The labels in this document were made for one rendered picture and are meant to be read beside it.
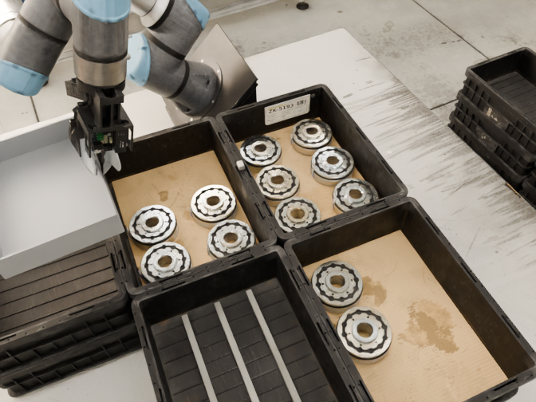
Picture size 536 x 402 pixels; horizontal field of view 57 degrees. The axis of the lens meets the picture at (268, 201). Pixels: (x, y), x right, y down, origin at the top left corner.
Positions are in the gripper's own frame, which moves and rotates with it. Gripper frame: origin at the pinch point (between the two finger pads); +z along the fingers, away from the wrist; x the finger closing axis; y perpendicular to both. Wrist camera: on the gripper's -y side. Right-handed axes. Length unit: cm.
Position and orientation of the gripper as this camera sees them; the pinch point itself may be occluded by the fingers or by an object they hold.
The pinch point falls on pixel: (97, 165)
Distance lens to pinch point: 94.3
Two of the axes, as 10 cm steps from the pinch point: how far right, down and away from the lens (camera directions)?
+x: 8.4, -2.2, 5.0
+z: -2.2, 7.0, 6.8
